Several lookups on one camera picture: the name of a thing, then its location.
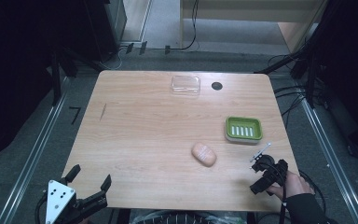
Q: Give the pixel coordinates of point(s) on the beige wooden furniture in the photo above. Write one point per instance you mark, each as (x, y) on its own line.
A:
(248, 7)

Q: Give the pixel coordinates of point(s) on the black round table grommet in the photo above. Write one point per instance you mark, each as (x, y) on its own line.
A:
(217, 86)

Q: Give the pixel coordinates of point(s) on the black metal stand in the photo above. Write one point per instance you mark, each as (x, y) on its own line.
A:
(309, 68)
(56, 77)

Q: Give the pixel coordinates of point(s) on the dark striped cloth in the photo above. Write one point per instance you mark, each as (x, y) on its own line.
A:
(183, 218)

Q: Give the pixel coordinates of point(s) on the black table leg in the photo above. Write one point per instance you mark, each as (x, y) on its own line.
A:
(122, 217)

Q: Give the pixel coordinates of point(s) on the metal floor rail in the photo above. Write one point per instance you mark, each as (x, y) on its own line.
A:
(32, 155)
(332, 161)

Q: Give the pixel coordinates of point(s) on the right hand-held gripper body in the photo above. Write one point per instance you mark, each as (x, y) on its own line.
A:
(272, 169)

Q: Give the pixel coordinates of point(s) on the person's right hand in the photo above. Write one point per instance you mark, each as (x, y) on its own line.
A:
(293, 185)

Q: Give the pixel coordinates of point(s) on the peach soap bar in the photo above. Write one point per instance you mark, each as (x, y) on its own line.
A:
(203, 154)

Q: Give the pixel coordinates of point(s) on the clear plastic box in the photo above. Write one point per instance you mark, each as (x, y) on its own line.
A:
(185, 84)

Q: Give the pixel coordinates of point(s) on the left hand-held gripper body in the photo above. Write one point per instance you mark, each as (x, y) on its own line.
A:
(61, 199)

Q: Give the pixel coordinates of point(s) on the green soap dish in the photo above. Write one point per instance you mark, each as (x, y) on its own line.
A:
(244, 130)

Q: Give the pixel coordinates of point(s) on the black cabinet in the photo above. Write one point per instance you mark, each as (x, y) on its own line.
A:
(104, 28)

